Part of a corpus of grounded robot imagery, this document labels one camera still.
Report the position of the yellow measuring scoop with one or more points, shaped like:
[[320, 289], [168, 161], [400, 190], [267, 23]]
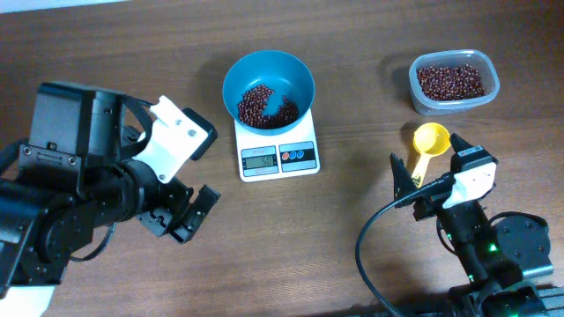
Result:
[[429, 140]]

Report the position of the red beans in bowl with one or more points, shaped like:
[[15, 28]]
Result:
[[252, 109]]

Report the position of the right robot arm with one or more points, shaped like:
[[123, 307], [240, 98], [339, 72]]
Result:
[[501, 255]]

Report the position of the clear plastic bean container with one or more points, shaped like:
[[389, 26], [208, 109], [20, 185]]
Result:
[[451, 59]]

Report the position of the blue plastic bowl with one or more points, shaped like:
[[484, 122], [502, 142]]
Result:
[[286, 74]]

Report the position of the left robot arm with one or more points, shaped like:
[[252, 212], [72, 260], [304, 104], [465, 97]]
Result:
[[94, 158]]

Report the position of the white digital kitchen scale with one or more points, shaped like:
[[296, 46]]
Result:
[[290, 154]]

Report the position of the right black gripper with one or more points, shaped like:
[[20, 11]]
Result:
[[397, 205]]

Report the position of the red beans in container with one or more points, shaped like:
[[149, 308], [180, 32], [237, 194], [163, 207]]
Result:
[[447, 84]]

